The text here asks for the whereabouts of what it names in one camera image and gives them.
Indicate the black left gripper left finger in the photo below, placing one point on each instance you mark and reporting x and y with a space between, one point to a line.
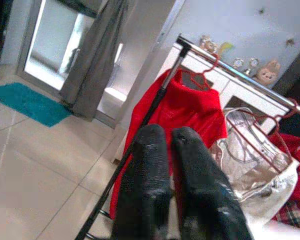
150 180

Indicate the beige plush toy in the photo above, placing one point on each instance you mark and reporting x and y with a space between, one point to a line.
267 71

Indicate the red t-shirt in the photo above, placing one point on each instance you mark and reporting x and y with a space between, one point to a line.
190 107

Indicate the grey curtain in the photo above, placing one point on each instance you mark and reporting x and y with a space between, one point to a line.
95 75

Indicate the yellow ornament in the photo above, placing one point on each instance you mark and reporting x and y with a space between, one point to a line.
226 47

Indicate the teal shaggy floor mat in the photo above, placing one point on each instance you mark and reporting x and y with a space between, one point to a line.
27 102

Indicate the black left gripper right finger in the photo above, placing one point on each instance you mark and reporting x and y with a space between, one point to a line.
202 187

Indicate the small plush figure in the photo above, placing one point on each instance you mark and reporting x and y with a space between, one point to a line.
207 45

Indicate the red plastic clothes hanger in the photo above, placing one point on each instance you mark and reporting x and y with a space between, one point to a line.
210 68
277 119

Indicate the black and chrome clothes rack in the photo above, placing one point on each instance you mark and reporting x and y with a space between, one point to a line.
182 41

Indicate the white denim jacket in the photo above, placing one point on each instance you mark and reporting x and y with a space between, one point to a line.
252 175

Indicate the white glass-door cabinet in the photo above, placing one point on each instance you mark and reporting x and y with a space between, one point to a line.
250 92

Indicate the aluminium sliding glass door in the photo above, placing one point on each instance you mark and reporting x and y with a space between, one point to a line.
52 42

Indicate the small silver trophy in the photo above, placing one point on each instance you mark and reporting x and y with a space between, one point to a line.
252 64
237 62

